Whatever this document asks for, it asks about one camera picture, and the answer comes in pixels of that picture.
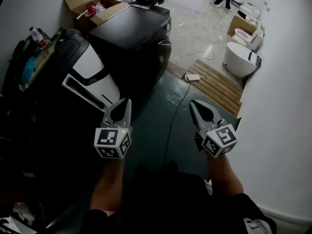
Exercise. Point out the person's right forearm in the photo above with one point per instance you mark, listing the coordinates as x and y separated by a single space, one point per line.
224 174

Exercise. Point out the cardboard box with toilet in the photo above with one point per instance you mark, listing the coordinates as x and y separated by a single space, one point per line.
240 24

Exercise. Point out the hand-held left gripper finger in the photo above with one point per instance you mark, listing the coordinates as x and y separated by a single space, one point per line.
129 116
108 114

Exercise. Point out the person's black clothing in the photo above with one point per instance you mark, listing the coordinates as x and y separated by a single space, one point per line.
170 203

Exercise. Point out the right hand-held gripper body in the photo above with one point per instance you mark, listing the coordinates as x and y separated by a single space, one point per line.
219 142

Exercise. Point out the blue cloth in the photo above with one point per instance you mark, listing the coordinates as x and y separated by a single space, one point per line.
28 68

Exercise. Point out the black washing machine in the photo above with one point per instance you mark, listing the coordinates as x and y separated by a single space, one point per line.
126 28

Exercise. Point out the brown wooden board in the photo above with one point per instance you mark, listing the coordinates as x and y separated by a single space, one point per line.
176 69

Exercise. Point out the white and black appliance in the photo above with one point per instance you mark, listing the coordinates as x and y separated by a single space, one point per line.
87 62

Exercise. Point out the open cardboard box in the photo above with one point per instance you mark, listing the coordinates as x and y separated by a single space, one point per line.
80 1

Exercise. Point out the white rounded toilet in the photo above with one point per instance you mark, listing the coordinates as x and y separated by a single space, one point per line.
237 57

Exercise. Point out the olive flat board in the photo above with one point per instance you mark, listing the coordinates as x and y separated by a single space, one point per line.
44 55

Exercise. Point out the red spray bottle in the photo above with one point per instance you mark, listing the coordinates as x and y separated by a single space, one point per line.
90 8

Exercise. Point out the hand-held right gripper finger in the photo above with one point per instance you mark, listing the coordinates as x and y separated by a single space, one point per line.
196 121
215 116

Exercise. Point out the plastic bottle red label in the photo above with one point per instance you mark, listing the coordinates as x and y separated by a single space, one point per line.
36 35

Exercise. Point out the black low table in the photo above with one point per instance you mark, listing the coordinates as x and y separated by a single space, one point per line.
161 10

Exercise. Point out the person's right black shoe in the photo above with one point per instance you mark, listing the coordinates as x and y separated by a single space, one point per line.
171 166

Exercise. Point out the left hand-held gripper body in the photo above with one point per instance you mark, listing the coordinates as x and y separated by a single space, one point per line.
107 140

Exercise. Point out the person's left forearm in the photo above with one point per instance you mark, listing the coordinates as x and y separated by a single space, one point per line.
107 186

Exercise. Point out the wooden slat mat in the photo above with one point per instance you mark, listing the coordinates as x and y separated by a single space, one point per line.
214 84

